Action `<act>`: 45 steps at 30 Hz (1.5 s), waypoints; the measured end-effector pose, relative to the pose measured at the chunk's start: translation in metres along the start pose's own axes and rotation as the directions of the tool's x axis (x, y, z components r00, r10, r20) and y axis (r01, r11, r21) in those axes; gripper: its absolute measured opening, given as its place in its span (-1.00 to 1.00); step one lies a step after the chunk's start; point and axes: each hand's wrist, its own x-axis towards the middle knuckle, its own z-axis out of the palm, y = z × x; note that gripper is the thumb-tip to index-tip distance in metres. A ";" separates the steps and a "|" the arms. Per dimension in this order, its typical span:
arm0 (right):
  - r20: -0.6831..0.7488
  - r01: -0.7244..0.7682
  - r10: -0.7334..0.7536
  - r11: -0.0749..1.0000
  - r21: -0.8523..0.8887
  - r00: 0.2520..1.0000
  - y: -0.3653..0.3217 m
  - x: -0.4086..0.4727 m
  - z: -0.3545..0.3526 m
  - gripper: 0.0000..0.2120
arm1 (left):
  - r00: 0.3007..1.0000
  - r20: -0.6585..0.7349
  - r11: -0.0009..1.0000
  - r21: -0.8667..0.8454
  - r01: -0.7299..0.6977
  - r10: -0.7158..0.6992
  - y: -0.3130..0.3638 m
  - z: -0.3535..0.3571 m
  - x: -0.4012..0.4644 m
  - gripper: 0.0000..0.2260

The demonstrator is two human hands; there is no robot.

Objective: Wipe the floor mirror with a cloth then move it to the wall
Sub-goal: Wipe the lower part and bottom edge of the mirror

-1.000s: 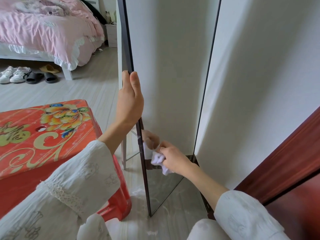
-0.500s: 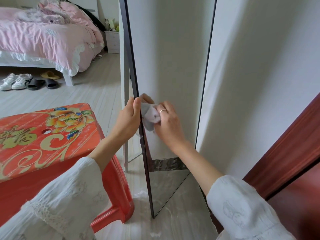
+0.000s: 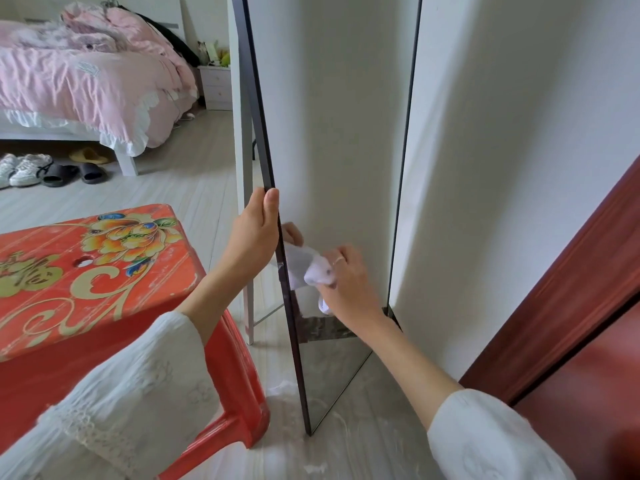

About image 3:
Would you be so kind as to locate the person's left hand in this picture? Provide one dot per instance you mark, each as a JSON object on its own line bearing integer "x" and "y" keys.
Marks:
{"x": 252, "y": 239}

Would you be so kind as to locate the person's right hand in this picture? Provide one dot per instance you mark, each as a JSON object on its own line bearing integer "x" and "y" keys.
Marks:
{"x": 352, "y": 294}

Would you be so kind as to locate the white wiping cloth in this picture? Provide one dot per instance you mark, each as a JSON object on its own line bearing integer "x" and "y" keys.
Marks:
{"x": 317, "y": 274}

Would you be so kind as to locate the black-framed mirror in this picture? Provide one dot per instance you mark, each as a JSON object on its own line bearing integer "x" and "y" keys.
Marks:
{"x": 340, "y": 119}

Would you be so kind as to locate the person's right forearm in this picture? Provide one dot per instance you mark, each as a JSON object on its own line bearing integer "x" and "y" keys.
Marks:
{"x": 425, "y": 379}

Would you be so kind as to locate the person's left forearm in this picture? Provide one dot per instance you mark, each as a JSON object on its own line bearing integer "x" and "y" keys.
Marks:
{"x": 125, "y": 394}

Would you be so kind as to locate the dark marble skirting board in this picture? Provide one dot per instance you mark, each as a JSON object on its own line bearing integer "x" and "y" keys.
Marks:
{"x": 392, "y": 317}

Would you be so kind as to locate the white nightstand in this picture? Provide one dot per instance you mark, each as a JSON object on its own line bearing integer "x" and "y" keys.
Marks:
{"x": 216, "y": 87}

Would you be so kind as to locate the black slipper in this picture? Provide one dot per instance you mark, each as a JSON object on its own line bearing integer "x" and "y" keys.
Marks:
{"x": 93, "y": 173}
{"x": 57, "y": 175}

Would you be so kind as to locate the yellow slippers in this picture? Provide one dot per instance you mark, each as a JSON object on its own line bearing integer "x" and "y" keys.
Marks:
{"x": 89, "y": 155}

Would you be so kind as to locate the red floral plastic stool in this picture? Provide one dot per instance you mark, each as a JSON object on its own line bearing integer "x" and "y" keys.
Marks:
{"x": 75, "y": 294}

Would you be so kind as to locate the black garment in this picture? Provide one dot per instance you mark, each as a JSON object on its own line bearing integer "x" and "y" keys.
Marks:
{"x": 172, "y": 42}

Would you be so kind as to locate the pink padded jacket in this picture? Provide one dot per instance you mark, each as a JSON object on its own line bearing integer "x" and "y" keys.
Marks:
{"x": 135, "y": 29}

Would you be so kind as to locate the purple white fuzzy garment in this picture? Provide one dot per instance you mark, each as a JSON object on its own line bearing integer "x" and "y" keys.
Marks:
{"x": 65, "y": 38}

